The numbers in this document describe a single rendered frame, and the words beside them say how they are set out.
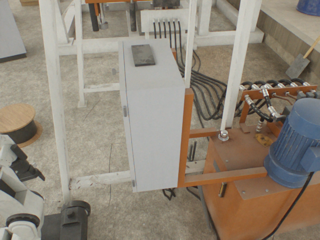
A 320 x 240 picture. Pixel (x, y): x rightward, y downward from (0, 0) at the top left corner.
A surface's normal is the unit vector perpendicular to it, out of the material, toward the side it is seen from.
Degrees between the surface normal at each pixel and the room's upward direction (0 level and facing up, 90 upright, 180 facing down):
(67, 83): 0
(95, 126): 0
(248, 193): 0
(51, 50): 87
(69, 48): 90
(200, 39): 90
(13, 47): 90
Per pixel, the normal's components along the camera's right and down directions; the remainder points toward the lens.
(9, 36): 0.49, 0.58
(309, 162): -0.99, 0.09
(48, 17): 0.15, 0.61
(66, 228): 0.00, -0.75
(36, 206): 0.90, -0.42
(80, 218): 0.69, -0.62
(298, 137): -0.77, 0.42
